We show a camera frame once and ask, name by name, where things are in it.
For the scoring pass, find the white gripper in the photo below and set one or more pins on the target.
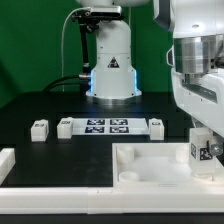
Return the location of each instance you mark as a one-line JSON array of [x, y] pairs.
[[206, 111]]

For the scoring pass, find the white square tabletop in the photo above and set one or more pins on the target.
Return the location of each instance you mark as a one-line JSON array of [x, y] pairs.
[[161, 163]]

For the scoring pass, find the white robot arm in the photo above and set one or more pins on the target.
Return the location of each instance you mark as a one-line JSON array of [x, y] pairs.
[[196, 57]]

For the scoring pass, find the white U-shaped obstacle fence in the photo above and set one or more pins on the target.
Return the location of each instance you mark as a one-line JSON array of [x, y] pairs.
[[126, 198]]

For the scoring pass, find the white marker base plate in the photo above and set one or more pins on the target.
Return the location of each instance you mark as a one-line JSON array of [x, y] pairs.
[[110, 126]]

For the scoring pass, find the black camera on stand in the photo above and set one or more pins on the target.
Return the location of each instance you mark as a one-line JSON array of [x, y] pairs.
[[89, 19]]

